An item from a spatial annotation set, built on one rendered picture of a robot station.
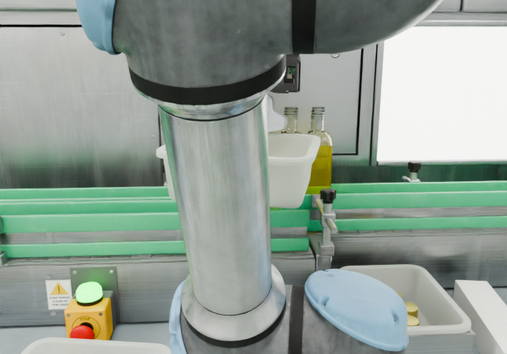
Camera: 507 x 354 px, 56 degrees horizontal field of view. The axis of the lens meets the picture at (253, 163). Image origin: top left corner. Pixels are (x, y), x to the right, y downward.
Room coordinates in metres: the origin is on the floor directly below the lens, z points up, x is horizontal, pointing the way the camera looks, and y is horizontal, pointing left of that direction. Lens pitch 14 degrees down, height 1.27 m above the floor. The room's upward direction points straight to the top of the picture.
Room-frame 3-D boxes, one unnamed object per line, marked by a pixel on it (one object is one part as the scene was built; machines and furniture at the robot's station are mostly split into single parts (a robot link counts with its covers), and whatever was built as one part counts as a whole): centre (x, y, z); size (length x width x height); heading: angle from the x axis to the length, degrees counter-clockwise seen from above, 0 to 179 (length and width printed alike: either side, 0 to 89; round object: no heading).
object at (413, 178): (1.07, -0.36, 0.94); 0.07 x 0.04 x 0.13; 3
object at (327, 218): (0.86, -0.13, 0.95); 0.17 x 0.03 x 0.12; 3
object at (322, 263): (0.87, -0.13, 0.85); 0.09 x 0.04 x 0.07; 3
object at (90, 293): (0.77, 0.29, 0.84); 0.05 x 0.05 x 0.03
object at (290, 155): (0.71, 0.02, 1.08); 0.22 x 0.17 x 0.09; 78
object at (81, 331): (0.72, 0.29, 0.79); 0.04 x 0.03 x 0.04; 93
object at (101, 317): (0.77, 0.29, 0.79); 0.07 x 0.07 x 0.07; 3
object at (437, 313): (0.76, -0.26, 0.80); 0.22 x 0.17 x 0.09; 3
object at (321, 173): (0.98, -0.13, 0.99); 0.06 x 0.06 x 0.21; 3
